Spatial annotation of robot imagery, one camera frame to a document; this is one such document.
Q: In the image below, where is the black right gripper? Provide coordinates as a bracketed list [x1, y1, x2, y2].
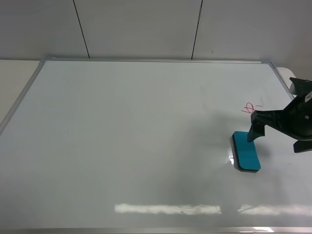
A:
[247, 77, 312, 153]

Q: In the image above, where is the blue whiteboard eraser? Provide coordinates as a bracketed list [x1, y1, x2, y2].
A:
[232, 131, 261, 173]

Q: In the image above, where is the red marker scribble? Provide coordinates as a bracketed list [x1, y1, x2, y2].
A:
[241, 102, 263, 114]

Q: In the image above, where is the white whiteboard with aluminium frame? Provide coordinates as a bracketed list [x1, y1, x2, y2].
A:
[0, 58, 312, 234]

